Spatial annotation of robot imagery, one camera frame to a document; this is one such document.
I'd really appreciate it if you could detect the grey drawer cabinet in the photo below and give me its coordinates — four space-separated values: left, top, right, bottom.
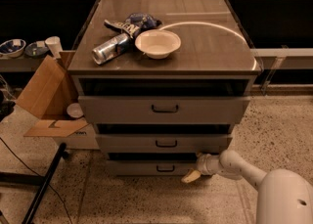
68 0 260 166

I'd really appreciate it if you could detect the black metal stand leg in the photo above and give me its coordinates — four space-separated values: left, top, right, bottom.
0 143 68 224

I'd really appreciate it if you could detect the blue patterned bowl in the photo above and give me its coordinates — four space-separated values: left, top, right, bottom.
0 39 26 58
24 41 49 59

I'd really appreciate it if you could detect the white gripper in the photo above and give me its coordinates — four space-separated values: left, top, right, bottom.
181 152 222 184

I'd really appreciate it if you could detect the white paper cup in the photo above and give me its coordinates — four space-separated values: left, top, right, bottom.
45 36 63 58

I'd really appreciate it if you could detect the open cardboard box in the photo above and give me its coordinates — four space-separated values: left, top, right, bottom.
17 51 99 150

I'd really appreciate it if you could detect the small white bowl in box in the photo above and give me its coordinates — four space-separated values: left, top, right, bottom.
67 103 84 118

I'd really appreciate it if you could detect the blue patterned bowl left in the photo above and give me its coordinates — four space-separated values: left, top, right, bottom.
0 39 26 58

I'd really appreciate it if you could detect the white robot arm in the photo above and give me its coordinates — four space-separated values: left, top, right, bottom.
182 150 313 224

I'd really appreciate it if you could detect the black floor cable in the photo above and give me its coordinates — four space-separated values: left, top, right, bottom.
0 136 74 224

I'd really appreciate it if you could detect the silver blue drink can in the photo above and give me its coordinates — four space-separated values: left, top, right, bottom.
92 33 131 66

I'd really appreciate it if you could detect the blue crumpled chip bag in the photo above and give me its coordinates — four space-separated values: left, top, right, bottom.
104 13 162 39

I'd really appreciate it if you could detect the grey middle drawer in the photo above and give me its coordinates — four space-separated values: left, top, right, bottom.
96 134 233 153

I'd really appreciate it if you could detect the blue patterned bowl right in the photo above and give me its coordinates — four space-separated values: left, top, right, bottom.
24 41 49 59

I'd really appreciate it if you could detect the grey top drawer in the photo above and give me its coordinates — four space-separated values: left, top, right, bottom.
78 96 249 124

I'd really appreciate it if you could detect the grey bottom drawer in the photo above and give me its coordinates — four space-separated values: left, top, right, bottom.
107 160 196 176

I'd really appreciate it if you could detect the grey drawer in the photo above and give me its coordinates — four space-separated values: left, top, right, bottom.
96 134 233 153
107 160 196 176
78 96 249 124

